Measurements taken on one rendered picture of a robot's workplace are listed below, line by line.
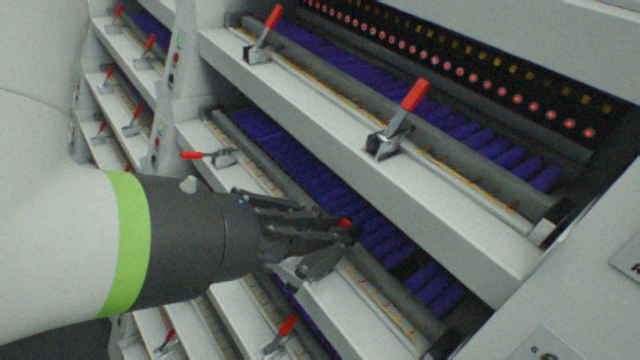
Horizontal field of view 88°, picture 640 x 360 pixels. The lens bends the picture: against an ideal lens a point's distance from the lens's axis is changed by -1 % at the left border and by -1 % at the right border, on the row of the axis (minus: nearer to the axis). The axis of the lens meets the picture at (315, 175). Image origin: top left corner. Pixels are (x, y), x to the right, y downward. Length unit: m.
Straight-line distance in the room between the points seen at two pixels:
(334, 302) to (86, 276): 0.31
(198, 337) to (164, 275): 0.60
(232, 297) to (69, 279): 0.47
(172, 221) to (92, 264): 0.05
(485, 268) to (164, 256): 0.25
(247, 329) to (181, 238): 0.41
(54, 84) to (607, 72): 0.34
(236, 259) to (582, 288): 0.25
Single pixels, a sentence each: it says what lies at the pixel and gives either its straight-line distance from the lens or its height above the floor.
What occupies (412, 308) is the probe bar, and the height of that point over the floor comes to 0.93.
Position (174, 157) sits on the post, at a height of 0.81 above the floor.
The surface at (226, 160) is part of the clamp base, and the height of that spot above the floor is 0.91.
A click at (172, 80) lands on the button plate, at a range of 0.74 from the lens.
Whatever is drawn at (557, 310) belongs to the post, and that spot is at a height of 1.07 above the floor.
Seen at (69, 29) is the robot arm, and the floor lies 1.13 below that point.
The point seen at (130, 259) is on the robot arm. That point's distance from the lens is 0.22.
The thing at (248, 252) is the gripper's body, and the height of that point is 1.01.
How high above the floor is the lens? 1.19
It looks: 25 degrees down
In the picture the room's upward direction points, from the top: 25 degrees clockwise
